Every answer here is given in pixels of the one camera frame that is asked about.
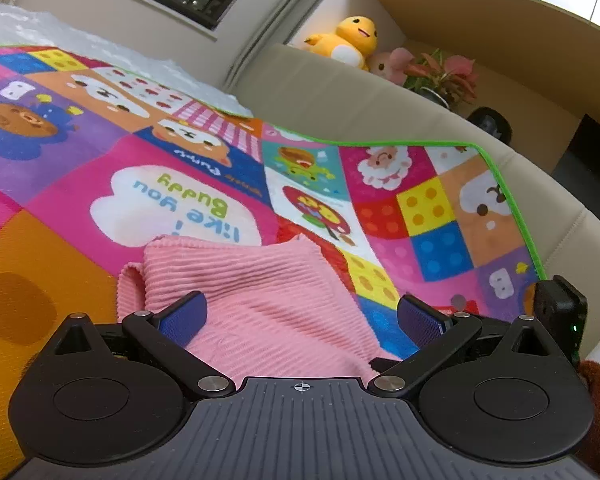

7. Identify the pink knit sweater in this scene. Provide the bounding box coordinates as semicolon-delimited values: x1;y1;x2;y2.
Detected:
117;235;393;384

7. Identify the colourful cartoon play mat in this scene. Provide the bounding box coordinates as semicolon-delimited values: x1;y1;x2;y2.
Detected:
0;46;545;477

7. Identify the black round object on shelf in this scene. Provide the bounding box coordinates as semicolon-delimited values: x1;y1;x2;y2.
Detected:
467;106;513;145

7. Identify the potted red leaf plant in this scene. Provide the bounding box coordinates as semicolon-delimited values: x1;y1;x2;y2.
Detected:
403;49;478;110

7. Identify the beige sofa backrest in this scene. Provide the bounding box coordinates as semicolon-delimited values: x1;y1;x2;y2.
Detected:
230;44;600;363

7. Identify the pink plush toy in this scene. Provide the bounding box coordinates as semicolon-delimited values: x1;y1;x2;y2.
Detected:
366;47;415;87

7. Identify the yellow duck plush toy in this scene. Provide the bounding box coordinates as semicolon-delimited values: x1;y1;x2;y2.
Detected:
303;16;377;72

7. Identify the white bubble wrap sheet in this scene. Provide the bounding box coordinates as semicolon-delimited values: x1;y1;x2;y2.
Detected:
0;3;253;118

